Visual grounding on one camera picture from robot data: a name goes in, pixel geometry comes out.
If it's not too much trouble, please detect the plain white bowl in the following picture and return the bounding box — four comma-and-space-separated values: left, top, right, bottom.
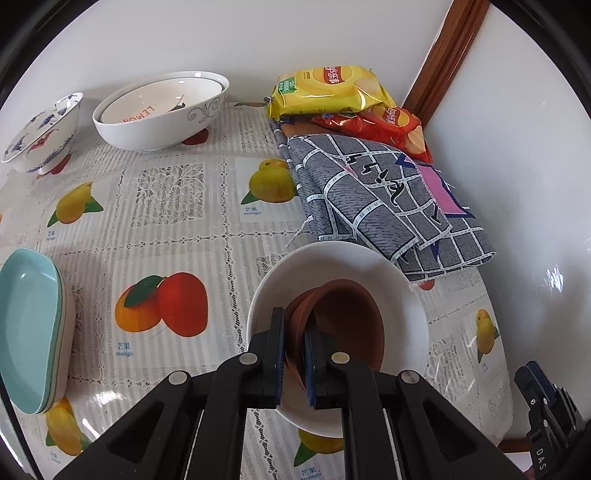
246, 241, 429, 438

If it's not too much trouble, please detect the brown clay small bowl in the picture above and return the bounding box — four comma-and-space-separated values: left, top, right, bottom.
300, 279, 385, 370

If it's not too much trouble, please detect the teal square plate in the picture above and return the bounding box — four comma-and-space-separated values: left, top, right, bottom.
1, 248, 61, 415

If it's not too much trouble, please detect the green square plate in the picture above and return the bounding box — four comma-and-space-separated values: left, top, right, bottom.
41, 271, 67, 413

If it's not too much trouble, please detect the pink square plate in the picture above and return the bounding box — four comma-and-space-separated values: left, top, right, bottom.
46, 280, 76, 410

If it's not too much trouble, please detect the fruit print tablecloth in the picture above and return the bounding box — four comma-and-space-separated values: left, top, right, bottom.
1, 104, 514, 479

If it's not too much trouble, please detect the grey checked cloth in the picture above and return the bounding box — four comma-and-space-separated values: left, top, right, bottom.
271, 122, 495, 282

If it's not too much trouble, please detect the red chips bag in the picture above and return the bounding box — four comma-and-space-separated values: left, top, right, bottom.
311, 105, 433, 163

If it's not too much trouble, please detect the large white outer bowl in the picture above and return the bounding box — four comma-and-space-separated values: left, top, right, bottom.
92, 71, 229, 151

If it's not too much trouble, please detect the blue pattern footed bowl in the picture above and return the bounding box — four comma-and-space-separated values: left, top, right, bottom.
1, 92, 83, 175

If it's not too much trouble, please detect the yellow chips bag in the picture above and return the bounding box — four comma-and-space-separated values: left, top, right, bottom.
266, 65, 397, 121

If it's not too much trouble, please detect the brown wooden door frame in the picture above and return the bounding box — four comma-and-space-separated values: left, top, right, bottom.
404, 0, 491, 126

